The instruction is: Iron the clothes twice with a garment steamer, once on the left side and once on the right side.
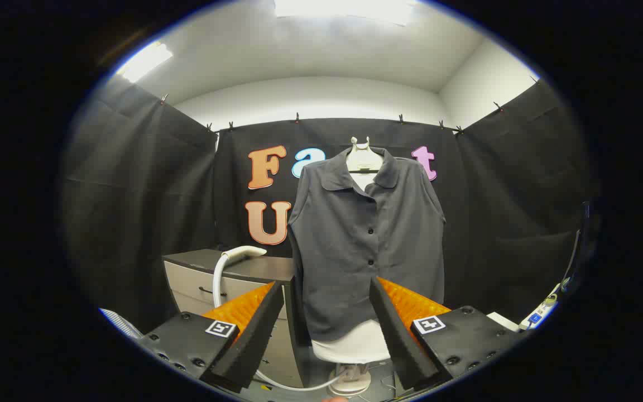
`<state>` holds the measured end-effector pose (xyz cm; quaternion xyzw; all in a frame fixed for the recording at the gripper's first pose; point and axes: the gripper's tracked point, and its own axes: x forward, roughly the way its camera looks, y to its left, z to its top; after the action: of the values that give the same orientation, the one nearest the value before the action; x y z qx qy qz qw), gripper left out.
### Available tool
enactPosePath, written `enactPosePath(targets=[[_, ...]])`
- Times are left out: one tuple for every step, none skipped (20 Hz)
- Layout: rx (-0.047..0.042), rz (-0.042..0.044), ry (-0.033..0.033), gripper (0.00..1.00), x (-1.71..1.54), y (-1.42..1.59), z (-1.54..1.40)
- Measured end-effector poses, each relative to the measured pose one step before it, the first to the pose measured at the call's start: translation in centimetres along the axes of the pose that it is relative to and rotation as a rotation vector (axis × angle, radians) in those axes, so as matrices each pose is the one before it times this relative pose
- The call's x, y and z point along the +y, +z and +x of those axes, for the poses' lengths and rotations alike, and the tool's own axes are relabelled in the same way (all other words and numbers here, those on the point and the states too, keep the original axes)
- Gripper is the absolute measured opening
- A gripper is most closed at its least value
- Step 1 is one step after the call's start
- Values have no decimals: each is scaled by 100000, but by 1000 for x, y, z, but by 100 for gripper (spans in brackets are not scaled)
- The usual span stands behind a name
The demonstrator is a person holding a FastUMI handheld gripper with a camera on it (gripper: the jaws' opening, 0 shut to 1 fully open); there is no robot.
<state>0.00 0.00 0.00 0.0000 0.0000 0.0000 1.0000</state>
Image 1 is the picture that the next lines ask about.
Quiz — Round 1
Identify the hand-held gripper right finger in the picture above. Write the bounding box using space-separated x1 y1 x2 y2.
369 276 523 391

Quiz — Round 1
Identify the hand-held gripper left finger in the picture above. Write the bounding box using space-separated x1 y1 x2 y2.
137 281 286 394

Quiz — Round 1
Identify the white garment steamer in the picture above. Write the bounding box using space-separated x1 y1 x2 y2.
212 246 351 392

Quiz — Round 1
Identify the grey button shirt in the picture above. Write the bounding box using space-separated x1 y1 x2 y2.
288 148 447 342

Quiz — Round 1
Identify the white mannequin stand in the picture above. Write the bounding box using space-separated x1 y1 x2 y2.
311 137 392 397

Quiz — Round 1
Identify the grey drawer cabinet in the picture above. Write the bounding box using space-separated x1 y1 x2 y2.
162 248 305 387

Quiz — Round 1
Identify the white board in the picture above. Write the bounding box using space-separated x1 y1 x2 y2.
486 312 523 333

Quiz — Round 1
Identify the striped white object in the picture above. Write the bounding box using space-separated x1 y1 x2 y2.
100 308 143 339

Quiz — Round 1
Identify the white power strip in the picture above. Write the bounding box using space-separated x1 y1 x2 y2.
520 282 560 331

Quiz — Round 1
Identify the row of black clips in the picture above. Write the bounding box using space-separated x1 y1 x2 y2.
160 77 540 137

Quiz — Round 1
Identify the wide ceiling light panel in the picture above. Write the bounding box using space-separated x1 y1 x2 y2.
274 0 414 26

